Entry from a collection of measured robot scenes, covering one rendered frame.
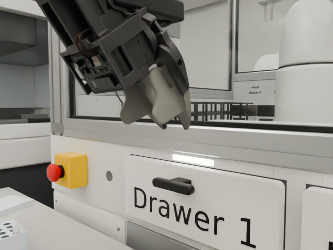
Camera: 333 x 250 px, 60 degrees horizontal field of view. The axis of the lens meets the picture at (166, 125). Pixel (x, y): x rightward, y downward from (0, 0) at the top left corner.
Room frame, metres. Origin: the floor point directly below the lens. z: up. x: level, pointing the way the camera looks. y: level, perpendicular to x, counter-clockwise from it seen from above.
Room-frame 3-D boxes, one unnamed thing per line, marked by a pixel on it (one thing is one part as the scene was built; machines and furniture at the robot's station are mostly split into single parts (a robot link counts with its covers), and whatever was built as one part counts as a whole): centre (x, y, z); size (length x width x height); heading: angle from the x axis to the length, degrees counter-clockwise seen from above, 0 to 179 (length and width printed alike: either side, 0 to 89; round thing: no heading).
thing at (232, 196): (0.44, -0.03, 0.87); 0.29 x 0.02 x 0.11; 48
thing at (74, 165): (0.65, 0.22, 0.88); 0.07 x 0.05 x 0.07; 48
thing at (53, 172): (0.63, 0.24, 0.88); 0.04 x 0.03 x 0.04; 48
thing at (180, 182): (0.42, -0.02, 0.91); 0.07 x 0.04 x 0.01; 48
